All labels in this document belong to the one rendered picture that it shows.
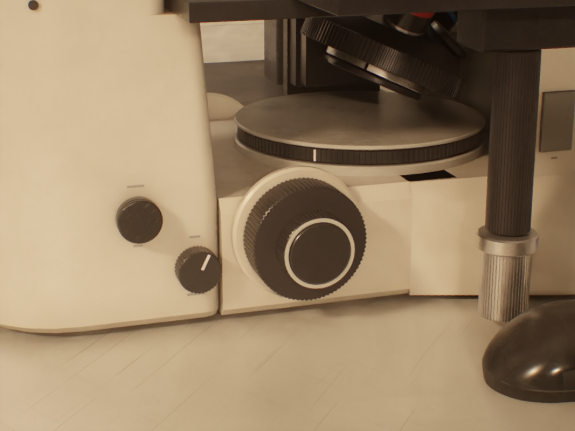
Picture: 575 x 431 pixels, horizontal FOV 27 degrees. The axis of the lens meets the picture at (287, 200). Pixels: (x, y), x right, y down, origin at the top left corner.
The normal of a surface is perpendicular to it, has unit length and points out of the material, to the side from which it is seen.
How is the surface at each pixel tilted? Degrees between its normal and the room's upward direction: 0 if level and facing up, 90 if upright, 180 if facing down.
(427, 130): 0
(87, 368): 0
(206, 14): 90
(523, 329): 34
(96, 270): 90
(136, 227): 90
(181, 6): 90
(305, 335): 0
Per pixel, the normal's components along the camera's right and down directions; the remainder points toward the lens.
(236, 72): 0.00, -0.96
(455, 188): 0.21, -0.43
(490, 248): -0.63, 0.22
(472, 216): 0.07, 0.13
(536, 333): -0.45, -0.74
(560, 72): 0.30, 0.28
